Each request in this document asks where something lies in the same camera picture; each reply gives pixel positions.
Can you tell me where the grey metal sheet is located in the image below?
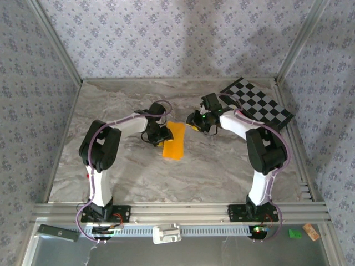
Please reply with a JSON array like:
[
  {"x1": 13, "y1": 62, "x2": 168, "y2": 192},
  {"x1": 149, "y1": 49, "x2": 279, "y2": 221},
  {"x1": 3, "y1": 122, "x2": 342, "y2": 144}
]
[{"x1": 22, "y1": 224, "x2": 344, "y2": 266}]

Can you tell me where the black grey checkered board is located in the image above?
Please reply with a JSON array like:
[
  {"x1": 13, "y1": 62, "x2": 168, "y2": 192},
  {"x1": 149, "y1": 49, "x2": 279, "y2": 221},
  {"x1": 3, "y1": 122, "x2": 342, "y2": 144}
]
[{"x1": 219, "y1": 76, "x2": 295, "y2": 131}]

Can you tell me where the small circuit board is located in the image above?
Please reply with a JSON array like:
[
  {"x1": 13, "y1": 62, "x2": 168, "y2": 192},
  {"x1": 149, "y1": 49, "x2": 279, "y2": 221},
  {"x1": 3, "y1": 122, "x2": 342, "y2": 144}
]
[
  {"x1": 92, "y1": 226, "x2": 124, "y2": 239},
  {"x1": 248, "y1": 224, "x2": 270, "y2": 239}
]

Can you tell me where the flat black device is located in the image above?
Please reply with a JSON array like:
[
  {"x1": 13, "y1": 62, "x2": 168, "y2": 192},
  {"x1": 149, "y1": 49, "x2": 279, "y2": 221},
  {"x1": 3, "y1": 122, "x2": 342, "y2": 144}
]
[{"x1": 37, "y1": 224, "x2": 80, "y2": 242}]

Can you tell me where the small brown box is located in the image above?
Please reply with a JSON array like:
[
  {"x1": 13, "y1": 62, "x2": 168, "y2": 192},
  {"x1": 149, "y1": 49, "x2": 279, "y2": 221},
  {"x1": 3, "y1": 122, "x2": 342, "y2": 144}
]
[{"x1": 302, "y1": 223, "x2": 320, "y2": 241}]

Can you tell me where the thin black cable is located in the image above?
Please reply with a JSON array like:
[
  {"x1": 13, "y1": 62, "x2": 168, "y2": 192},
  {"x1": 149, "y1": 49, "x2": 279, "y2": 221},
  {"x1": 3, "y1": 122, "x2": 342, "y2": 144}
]
[
  {"x1": 204, "y1": 124, "x2": 219, "y2": 137},
  {"x1": 140, "y1": 130, "x2": 156, "y2": 145}
]

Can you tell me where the thin aluminium edge rail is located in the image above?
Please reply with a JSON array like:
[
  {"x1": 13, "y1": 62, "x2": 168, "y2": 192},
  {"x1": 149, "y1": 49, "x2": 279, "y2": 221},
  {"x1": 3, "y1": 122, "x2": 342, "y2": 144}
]
[{"x1": 82, "y1": 77, "x2": 278, "y2": 83}]

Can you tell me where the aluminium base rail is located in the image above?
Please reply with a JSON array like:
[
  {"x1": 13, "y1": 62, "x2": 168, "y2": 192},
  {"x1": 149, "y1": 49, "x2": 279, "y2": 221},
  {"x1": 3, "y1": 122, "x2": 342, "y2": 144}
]
[{"x1": 30, "y1": 202, "x2": 332, "y2": 224}]

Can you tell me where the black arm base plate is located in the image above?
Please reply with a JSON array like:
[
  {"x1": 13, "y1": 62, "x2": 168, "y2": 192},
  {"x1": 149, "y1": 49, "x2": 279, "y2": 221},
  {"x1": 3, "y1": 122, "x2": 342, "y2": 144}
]
[
  {"x1": 80, "y1": 204, "x2": 131, "y2": 223},
  {"x1": 227, "y1": 204, "x2": 280, "y2": 222}
]

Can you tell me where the white plastic bracket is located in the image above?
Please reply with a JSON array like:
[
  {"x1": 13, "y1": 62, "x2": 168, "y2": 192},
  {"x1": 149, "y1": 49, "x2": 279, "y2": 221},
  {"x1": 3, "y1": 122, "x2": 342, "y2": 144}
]
[{"x1": 152, "y1": 223, "x2": 182, "y2": 244}]

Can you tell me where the grey slotted cable duct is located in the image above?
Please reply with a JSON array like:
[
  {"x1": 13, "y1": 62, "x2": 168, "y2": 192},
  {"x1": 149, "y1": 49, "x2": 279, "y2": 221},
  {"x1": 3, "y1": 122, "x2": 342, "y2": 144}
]
[{"x1": 83, "y1": 224, "x2": 257, "y2": 237}]

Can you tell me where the slotted aluminium side rail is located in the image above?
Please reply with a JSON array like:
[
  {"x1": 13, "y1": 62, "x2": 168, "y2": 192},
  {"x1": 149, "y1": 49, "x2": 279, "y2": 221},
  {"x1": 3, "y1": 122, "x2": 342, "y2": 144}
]
[{"x1": 273, "y1": 79, "x2": 325, "y2": 203}]

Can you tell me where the purple braided cable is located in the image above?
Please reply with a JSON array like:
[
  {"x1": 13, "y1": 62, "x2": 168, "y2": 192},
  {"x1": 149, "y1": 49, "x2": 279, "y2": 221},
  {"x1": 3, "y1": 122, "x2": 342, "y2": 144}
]
[
  {"x1": 219, "y1": 93, "x2": 292, "y2": 244},
  {"x1": 75, "y1": 99, "x2": 173, "y2": 244}
]

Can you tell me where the aluminium frame post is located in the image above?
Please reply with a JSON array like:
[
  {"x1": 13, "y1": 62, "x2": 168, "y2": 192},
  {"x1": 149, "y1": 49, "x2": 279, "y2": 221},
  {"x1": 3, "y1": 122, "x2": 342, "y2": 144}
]
[
  {"x1": 26, "y1": 0, "x2": 84, "y2": 85},
  {"x1": 275, "y1": 0, "x2": 331, "y2": 84}
]

